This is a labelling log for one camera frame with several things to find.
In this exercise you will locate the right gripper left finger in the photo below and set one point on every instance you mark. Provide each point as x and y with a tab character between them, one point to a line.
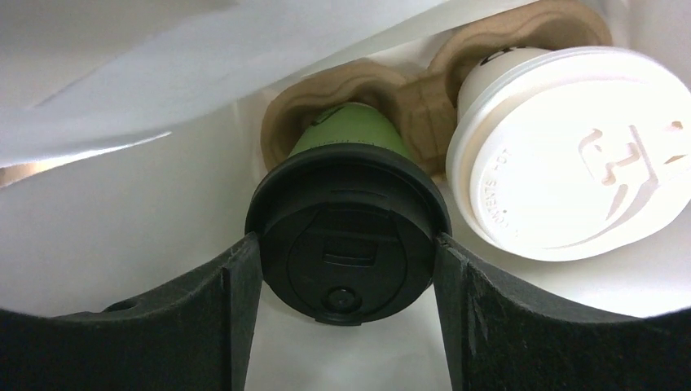
194	332

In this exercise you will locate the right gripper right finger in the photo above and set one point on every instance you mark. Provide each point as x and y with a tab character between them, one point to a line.
503	333

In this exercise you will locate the black lid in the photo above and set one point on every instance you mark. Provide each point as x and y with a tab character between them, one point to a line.
347	232

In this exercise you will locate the white cup lid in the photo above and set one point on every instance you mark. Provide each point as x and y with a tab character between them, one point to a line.
573	154

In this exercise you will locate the light blue paper bag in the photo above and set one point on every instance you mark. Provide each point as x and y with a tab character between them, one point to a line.
148	166

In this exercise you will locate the green paper cup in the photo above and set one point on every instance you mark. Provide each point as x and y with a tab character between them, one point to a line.
352	123

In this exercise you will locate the single white paper cup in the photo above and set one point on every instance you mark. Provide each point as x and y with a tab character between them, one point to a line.
489	69

